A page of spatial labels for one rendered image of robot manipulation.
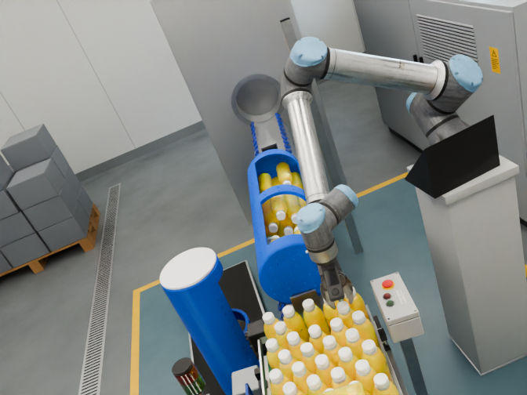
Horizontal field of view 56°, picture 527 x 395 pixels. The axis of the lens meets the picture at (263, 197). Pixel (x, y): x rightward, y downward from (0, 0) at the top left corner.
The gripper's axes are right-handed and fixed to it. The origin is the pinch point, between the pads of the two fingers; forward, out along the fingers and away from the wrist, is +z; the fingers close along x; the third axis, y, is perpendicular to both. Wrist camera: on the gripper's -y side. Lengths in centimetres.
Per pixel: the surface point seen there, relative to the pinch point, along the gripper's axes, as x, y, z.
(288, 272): 15.0, 24.0, -1.2
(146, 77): 151, 527, 14
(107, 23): 165, 525, -64
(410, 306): -19.7, -9.2, 0.6
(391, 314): -13.4, -9.9, 0.6
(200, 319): 63, 48, 27
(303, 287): 12.0, 24.0, 7.7
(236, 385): 47, 4, 25
